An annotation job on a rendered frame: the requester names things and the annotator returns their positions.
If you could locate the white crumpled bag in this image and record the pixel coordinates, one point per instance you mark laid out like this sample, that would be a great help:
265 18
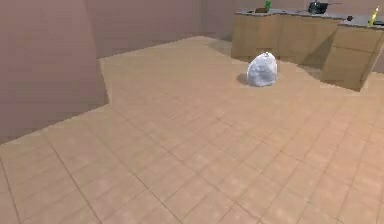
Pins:
262 70

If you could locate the brown flat board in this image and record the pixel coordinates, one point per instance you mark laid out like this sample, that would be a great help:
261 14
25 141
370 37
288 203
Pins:
261 10

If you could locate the wooden kitchen counter cabinet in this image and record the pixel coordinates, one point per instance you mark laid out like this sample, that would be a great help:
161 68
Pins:
293 38

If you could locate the green bottle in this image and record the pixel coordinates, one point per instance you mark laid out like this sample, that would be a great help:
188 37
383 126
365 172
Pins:
267 4

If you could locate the black pot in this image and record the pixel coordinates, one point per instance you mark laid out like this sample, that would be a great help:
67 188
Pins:
317 7

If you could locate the small dark round object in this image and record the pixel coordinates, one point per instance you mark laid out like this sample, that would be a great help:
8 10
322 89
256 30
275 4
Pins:
349 18

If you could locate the yellow bottle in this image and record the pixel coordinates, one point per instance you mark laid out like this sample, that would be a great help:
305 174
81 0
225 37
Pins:
373 17

